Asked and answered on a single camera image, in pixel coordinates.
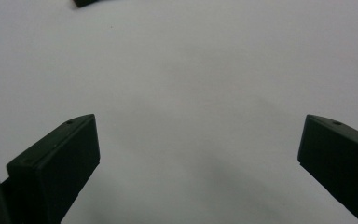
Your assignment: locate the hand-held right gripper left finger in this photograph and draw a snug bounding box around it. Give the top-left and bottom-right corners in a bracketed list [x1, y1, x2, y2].
[6, 113, 101, 224]

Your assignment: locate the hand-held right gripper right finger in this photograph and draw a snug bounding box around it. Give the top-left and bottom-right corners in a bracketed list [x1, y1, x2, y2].
[296, 114, 358, 224]

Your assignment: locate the black object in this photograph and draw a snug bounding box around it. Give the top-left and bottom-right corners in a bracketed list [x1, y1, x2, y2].
[72, 0, 101, 8]

